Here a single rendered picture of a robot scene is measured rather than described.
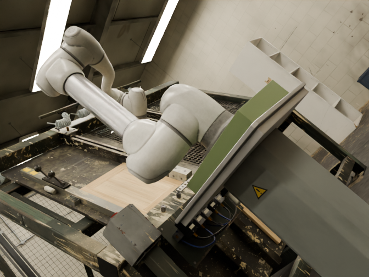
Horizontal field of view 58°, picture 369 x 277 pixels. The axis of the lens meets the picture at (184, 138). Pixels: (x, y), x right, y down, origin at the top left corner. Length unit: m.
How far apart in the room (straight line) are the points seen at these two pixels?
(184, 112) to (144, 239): 0.48
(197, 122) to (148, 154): 0.20
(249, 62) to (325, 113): 1.40
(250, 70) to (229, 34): 1.78
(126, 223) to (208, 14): 6.36
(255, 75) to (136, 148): 4.44
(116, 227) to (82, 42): 0.77
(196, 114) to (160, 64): 7.04
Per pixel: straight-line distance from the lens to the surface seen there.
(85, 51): 1.53
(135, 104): 1.93
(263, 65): 5.41
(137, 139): 1.17
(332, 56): 6.57
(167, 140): 1.14
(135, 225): 1.28
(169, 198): 1.72
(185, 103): 1.16
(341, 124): 5.34
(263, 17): 6.83
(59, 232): 1.64
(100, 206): 1.76
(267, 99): 1.15
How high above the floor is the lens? 0.67
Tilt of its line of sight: 12 degrees up
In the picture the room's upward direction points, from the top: 48 degrees counter-clockwise
